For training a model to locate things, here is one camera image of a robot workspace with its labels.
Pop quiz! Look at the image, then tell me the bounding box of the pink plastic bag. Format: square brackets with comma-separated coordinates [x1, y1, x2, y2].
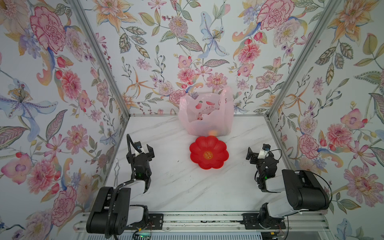
[178, 87, 234, 137]

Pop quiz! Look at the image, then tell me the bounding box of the red orange toy mango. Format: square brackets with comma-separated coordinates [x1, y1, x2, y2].
[209, 130, 219, 137]

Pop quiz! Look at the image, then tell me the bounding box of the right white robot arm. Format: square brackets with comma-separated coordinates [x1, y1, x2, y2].
[242, 144, 333, 230]

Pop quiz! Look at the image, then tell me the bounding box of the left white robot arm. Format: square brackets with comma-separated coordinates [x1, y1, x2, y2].
[86, 145, 155, 239]

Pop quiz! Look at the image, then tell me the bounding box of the red flower-shaped plastic plate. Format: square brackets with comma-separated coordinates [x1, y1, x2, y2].
[190, 136, 229, 170]

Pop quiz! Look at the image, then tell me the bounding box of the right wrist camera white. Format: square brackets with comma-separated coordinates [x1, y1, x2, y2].
[258, 144, 271, 159]

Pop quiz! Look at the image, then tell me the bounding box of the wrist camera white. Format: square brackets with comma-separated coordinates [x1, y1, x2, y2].
[134, 142, 146, 154]
[258, 144, 271, 159]

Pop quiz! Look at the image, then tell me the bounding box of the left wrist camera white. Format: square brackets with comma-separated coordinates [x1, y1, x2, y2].
[134, 142, 146, 154]

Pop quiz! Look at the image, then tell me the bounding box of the black corrugated cable left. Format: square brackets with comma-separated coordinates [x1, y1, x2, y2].
[104, 133, 142, 240]

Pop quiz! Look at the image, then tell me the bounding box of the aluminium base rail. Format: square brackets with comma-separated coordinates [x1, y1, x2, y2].
[73, 209, 331, 233]

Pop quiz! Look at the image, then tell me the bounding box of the thin black cable right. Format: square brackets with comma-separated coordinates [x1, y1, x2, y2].
[254, 148, 333, 240]

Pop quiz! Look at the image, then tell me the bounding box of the aluminium corner post left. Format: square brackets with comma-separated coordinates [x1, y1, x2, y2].
[69, 0, 130, 119]

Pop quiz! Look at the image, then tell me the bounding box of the aluminium corner post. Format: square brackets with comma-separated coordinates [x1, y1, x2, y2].
[266, 0, 339, 120]
[69, 0, 130, 119]

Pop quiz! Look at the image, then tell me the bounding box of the aluminium corner post right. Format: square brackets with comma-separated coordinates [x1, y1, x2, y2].
[266, 0, 339, 120]

